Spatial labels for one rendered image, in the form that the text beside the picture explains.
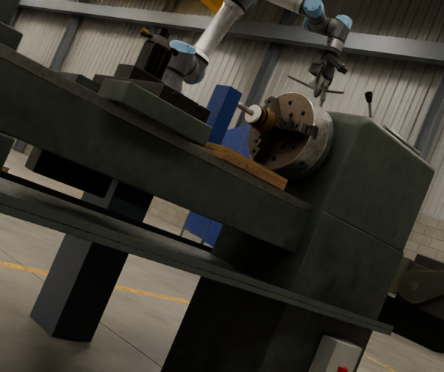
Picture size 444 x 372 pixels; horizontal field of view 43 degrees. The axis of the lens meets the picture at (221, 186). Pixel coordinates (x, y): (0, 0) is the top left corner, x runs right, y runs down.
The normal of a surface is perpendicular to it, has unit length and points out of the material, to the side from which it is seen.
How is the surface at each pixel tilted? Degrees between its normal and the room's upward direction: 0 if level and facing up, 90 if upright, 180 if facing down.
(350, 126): 90
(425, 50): 90
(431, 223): 90
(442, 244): 90
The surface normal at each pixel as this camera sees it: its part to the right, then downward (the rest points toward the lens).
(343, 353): 0.61, 0.22
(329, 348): -0.69, -0.33
